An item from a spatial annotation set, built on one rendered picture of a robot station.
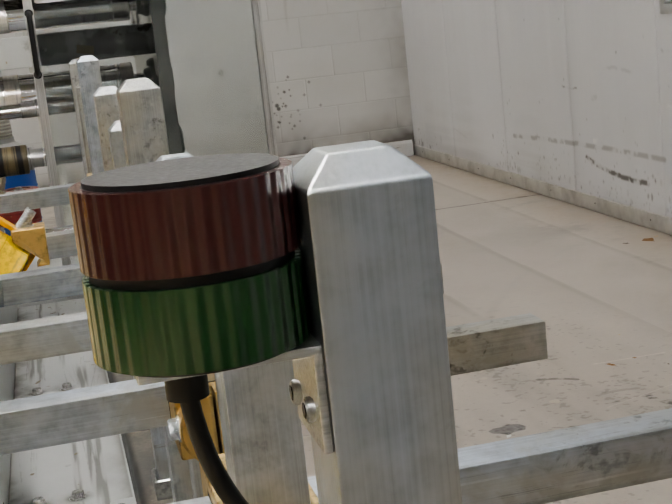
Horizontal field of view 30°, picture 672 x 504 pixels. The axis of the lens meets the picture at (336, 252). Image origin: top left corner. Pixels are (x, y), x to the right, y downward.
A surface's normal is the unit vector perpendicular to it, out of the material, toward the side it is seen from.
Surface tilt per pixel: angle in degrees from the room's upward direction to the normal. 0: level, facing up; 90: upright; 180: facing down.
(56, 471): 0
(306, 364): 90
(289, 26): 90
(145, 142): 90
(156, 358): 90
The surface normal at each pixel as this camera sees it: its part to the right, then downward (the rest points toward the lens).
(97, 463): -0.11, -0.98
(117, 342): -0.63, 0.22
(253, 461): 0.23, 0.17
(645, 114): -0.97, 0.14
